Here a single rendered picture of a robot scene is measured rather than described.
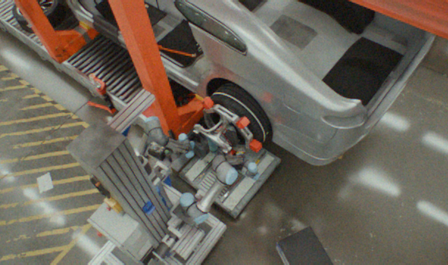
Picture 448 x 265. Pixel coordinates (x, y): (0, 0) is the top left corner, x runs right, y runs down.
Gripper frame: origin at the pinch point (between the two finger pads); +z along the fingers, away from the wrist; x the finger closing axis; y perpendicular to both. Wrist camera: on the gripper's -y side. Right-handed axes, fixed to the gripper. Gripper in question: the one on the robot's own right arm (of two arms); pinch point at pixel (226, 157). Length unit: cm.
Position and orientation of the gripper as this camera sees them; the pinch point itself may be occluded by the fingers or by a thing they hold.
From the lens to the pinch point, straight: 338.0
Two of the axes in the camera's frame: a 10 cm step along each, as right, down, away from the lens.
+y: -0.8, -5.4, -8.4
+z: -7.7, -5.0, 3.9
